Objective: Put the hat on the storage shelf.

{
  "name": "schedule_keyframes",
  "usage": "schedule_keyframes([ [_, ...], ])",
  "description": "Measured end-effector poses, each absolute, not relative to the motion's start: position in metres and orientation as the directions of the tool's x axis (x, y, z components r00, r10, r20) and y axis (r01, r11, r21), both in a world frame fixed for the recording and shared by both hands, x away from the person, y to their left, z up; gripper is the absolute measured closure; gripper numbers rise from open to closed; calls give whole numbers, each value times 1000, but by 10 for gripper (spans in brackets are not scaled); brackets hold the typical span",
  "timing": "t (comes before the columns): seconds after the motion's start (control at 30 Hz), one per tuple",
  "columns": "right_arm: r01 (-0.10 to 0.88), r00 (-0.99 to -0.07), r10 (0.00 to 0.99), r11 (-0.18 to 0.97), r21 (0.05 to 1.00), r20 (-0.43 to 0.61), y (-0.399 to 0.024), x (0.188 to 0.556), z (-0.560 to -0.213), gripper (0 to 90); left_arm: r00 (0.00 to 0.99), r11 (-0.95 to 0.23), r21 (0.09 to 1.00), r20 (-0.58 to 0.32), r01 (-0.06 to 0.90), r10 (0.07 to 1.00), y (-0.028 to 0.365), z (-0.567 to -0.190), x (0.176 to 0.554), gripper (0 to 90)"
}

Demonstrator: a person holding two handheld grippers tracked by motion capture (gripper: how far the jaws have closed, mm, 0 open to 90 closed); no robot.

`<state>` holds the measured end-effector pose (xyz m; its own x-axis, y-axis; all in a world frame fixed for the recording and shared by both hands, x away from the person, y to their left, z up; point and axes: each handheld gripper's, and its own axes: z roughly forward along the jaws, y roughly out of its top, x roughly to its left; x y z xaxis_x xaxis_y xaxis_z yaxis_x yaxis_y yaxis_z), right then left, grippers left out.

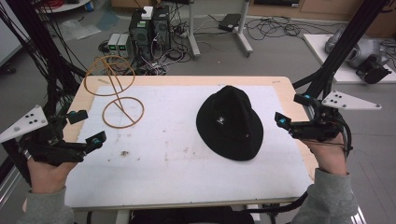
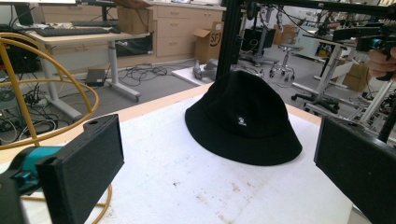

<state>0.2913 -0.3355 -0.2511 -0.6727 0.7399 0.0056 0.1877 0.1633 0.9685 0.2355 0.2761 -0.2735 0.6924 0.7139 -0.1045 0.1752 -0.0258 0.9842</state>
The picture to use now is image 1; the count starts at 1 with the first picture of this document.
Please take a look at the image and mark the small white power unit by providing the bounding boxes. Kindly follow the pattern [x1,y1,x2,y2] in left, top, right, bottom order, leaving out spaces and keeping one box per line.
[117,34,132,59]
[106,33,121,56]

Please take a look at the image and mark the black metal frame with cables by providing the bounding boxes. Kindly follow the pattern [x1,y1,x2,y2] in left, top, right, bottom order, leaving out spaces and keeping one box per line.
[0,0,88,118]

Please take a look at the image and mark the silver grey device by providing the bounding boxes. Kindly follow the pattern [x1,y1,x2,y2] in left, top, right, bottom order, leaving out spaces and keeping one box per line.
[324,28,390,70]

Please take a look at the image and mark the black cable under table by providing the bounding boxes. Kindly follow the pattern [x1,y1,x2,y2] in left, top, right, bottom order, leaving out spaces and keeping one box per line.
[247,190,310,217]

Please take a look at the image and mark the white table mat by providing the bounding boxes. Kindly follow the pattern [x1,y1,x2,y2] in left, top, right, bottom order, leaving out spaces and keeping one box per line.
[64,84,314,209]

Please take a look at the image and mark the white floor platform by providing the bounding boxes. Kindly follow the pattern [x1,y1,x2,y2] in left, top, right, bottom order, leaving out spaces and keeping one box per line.
[302,33,396,85]

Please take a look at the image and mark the clear plastic sheet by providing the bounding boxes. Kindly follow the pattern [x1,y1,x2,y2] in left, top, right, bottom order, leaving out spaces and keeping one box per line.
[58,18,103,42]

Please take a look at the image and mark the black device on platform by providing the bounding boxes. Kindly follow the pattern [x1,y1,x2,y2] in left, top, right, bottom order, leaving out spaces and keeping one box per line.
[355,54,393,85]

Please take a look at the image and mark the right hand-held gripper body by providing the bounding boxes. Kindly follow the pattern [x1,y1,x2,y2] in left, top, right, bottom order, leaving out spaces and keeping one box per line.
[290,90,383,143]

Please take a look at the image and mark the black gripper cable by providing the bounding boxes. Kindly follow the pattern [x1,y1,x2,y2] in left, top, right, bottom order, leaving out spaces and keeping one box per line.
[337,113,355,158]

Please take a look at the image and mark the person's left hand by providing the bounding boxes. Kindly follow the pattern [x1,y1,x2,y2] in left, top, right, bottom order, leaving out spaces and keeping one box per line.
[25,158,79,195]

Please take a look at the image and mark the gold wire hat stand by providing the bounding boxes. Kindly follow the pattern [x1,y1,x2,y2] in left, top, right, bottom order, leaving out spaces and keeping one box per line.
[83,54,146,130]

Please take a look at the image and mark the black metal frame strut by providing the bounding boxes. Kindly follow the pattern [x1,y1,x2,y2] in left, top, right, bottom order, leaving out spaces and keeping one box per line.
[291,0,392,99]

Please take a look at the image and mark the black flat box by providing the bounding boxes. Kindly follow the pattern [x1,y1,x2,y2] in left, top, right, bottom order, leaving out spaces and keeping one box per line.
[218,13,243,33]

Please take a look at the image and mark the tangle of black floor cables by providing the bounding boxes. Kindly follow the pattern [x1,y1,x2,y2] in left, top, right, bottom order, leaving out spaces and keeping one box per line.
[244,14,340,42]

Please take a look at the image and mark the black brimmed hat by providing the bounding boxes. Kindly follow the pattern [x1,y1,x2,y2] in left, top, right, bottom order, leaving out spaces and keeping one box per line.
[195,85,265,162]

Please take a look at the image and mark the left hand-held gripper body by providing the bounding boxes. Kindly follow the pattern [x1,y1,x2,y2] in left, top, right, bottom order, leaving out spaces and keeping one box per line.
[0,105,88,168]

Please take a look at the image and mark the black computer tower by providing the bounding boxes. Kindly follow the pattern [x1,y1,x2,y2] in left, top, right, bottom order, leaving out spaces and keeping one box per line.
[151,5,172,60]
[128,8,154,61]

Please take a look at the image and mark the person's right hand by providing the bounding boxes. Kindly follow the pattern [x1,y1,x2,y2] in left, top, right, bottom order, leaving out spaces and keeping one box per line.
[303,139,348,176]

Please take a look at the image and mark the white metal desk legs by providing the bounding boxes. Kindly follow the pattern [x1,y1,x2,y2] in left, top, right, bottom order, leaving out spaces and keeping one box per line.
[186,0,255,61]

